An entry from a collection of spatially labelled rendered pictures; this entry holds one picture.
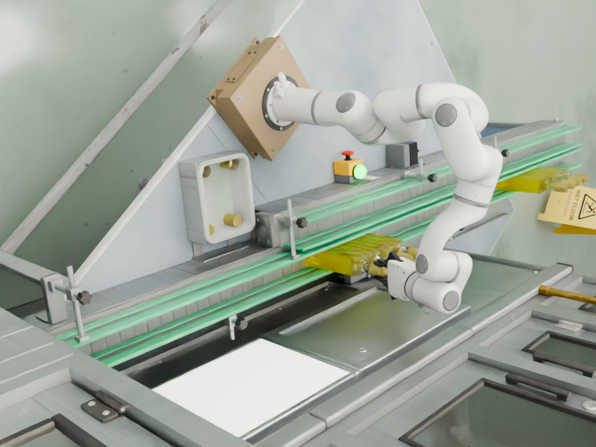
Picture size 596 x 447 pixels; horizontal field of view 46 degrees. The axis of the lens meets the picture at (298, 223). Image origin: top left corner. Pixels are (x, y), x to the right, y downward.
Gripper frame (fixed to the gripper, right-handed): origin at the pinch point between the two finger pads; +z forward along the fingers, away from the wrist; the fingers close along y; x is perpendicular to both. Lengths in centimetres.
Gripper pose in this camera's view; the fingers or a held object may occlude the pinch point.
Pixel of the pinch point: (381, 270)
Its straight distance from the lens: 191.8
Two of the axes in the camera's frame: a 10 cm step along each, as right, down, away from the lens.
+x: -8.8, 1.8, -4.4
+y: -0.7, -9.6, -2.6
